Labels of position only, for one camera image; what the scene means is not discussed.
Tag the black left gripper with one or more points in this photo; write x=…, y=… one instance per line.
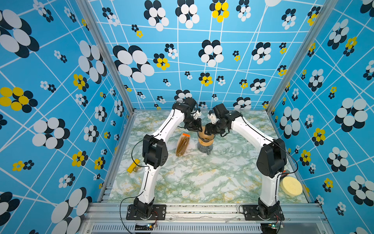
x=196, y=127

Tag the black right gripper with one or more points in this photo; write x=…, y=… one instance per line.
x=209, y=129

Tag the brown paper coffee filter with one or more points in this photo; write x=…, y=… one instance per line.
x=204, y=137

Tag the clear glass carafe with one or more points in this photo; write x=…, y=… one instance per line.
x=205, y=149

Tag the round wooden dripper holder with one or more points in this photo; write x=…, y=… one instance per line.
x=206, y=142

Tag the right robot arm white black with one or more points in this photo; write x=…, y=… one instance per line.
x=272, y=154

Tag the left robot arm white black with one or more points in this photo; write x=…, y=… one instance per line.
x=155, y=152

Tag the yellow plastic block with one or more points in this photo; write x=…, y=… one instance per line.
x=134, y=166

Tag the black orange tool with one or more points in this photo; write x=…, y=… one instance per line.
x=285, y=173

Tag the round yellow sponge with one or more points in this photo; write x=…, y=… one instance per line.
x=291, y=186

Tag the left green circuit board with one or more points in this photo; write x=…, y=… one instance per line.
x=146, y=227

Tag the green circuit board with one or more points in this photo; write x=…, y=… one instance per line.
x=146, y=227
x=269, y=228

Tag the right green circuit board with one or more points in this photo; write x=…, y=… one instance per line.
x=269, y=228

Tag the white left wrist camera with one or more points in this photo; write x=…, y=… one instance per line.
x=196, y=114

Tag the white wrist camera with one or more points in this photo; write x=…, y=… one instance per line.
x=196, y=114
x=212, y=117

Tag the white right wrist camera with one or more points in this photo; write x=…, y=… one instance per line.
x=212, y=117

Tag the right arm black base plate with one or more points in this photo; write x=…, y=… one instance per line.
x=262, y=213

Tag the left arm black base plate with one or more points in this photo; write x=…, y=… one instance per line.
x=155, y=212

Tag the aluminium front frame rail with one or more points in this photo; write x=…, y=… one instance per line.
x=205, y=218

